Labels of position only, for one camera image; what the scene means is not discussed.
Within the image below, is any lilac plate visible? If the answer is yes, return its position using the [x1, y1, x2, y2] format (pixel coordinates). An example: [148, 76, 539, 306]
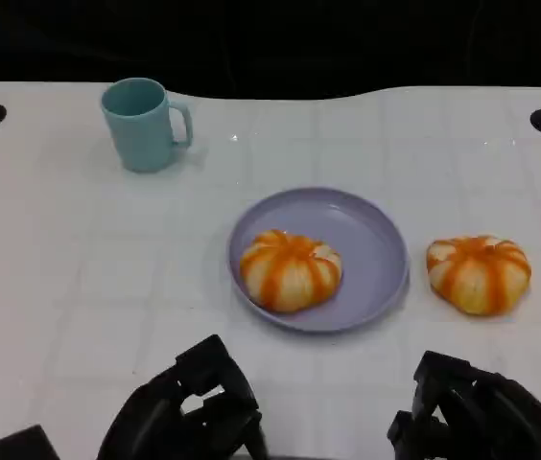
[227, 186, 411, 334]

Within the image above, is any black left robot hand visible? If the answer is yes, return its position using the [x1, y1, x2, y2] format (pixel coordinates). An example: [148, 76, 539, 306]
[97, 333, 270, 460]

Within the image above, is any pale green mug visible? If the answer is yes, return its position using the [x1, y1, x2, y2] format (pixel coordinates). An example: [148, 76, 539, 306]
[101, 78, 194, 173]

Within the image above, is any orange and white bread roll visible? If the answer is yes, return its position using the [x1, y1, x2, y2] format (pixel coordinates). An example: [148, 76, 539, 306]
[426, 234, 533, 316]
[239, 229, 344, 315]

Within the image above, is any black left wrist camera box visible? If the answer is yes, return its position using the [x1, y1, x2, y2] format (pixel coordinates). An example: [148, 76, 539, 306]
[0, 424, 60, 460]

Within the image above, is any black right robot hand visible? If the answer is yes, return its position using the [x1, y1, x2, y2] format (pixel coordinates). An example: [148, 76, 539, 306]
[387, 350, 541, 460]

